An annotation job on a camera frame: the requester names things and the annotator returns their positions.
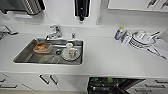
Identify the stainless steel dishwasher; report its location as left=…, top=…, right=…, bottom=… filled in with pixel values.
left=87, top=77, right=147, bottom=94

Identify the white cup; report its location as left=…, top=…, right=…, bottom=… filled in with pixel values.
left=65, top=43, right=75, bottom=58

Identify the small chrome sink knob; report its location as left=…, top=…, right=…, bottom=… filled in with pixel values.
left=71, top=32, right=77, bottom=39

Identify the chrome sink faucet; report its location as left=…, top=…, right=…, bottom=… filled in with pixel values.
left=44, top=24, right=64, bottom=42

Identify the blue white dish soap bottle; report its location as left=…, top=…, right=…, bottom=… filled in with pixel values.
left=114, top=26, right=125, bottom=41

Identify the white two-door base cabinet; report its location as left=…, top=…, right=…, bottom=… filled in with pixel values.
left=18, top=72, right=89, bottom=93

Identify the bowl with orange food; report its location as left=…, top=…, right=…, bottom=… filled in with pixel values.
left=33, top=42, right=54, bottom=55

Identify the stack of white plates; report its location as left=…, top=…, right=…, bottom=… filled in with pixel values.
left=129, top=29, right=160, bottom=50

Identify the steel sink basin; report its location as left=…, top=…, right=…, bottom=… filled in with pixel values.
left=13, top=37, right=85, bottom=66

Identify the steel paper towel dispenser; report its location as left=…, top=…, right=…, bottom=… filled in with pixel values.
left=0, top=0, right=46, bottom=16

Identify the narrow white drawer unit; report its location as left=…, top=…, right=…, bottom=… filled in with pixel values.
left=127, top=78, right=168, bottom=94

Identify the wide white drawer unit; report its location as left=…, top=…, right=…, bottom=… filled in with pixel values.
left=0, top=73, right=34, bottom=92

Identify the white wall outlet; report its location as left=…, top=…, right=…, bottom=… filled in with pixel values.
left=96, top=14, right=103, bottom=25

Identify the black wall soap dispenser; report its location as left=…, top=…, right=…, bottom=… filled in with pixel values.
left=73, top=0, right=91, bottom=22

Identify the three-door white wall cabinet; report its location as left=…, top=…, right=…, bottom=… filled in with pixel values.
left=106, top=0, right=168, bottom=13

